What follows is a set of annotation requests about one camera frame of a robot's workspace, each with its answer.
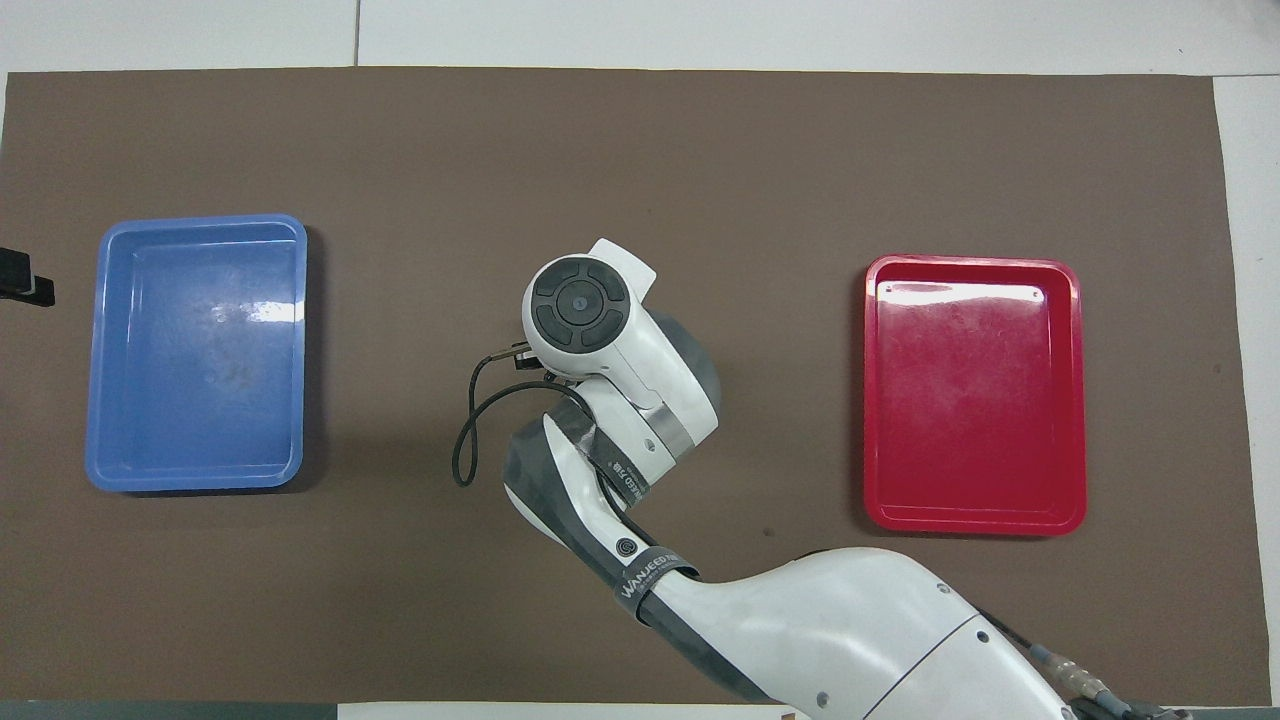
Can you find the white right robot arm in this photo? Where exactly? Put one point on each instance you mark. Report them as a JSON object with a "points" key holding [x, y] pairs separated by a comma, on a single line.
{"points": [[850, 620]]}

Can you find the brown table mat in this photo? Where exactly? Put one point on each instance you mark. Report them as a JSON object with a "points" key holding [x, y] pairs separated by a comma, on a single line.
{"points": [[400, 600]]}

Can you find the blue plastic tray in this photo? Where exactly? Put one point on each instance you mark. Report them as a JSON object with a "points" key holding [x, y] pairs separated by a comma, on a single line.
{"points": [[200, 350]]}

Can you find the red plastic tray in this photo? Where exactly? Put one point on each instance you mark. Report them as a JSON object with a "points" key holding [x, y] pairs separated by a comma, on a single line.
{"points": [[975, 400]]}

